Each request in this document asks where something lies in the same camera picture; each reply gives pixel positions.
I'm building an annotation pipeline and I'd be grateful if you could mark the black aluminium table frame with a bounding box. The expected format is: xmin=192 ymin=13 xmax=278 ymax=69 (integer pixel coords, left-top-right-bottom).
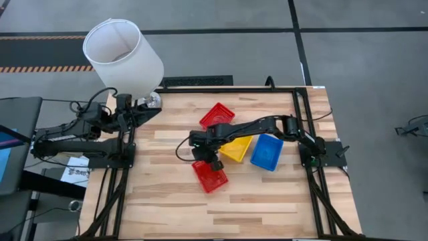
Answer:
xmin=75 ymin=86 xmax=367 ymax=241

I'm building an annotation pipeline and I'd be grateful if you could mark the silver lamp base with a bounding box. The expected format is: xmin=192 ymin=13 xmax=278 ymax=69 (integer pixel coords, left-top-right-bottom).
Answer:
xmin=138 ymin=92 xmax=163 ymax=108

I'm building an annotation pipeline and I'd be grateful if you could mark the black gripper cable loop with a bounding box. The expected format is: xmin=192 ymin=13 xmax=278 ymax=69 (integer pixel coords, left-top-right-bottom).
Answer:
xmin=175 ymin=136 xmax=195 ymax=164

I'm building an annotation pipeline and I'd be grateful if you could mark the white lamp shade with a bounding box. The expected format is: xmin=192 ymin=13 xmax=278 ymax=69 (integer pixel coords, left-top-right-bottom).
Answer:
xmin=82 ymin=18 xmax=165 ymax=100

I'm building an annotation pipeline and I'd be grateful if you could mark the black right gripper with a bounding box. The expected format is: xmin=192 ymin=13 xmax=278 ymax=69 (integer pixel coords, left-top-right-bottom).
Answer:
xmin=189 ymin=130 xmax=225 ymax=172

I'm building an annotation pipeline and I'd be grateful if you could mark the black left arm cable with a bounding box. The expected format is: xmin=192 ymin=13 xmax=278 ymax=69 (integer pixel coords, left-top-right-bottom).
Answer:
xmin=69 ymin=86 xmax=118 ymax=115

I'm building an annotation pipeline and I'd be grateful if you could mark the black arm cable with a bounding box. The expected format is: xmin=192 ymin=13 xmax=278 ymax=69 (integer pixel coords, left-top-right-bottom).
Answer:
xmin=69 ymin=86 xmax=118 ymax=115
xmin=300 ymin=107 xmax=334 ymax=123

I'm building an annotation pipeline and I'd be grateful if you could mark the red plastic slotted basket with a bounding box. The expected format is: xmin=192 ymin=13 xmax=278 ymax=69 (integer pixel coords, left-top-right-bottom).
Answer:
xmin=191 ymin=160 xmax=229 ymax=194
xmin=199 ymin=102 xmax=236 ymax=131

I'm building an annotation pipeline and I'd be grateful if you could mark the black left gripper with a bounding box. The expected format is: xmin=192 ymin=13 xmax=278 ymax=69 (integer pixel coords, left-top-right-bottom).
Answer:
xmin=114 ymin=100 xmax=163 ymax=131

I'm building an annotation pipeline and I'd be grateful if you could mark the blue screen tablet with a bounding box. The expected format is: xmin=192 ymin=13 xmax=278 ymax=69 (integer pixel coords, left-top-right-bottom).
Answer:
xmin=0 ymin=125 xmax=31 ymax=183

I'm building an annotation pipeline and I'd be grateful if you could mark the black floor grille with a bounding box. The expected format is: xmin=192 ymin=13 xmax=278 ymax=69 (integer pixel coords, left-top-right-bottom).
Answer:
xmin=160 ymin=75 xmax=234 ymax=88

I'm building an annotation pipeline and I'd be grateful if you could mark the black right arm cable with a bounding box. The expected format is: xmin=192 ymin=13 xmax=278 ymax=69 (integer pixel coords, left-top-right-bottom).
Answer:
xmin=300 ymin=107 xmax=334 ymax=123

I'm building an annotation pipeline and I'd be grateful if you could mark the black floor device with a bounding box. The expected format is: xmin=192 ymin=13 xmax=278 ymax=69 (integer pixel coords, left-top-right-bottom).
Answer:
xmin=394 ymin=114 xmax=428 ymax=137

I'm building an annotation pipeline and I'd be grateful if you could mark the white printed paper sheet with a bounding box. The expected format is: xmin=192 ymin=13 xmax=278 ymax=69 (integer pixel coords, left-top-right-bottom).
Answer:
xmin=60 ymin=156 xmax=90 ymax=188

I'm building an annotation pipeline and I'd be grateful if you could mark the blue plastic slotted basket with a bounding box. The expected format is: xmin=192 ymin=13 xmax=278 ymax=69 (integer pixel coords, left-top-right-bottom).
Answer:
xmin=249 ymin=133 xmax=284 ymax=172
xmin=250 ymin=134 xmax=284 ymax=171

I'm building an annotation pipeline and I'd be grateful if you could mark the dark grey desk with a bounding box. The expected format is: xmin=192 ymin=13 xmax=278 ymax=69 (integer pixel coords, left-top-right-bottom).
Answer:
xmin=0 ymin=96 xmax=43 ymax=197

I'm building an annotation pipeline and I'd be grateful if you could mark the yellow plastic slotted basket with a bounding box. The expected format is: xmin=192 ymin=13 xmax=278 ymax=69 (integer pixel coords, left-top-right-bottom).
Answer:
xmin=219 ymin=135 xmax=253 ymax=163
xmin=219 ymin=135 xmax=254 ymax=164

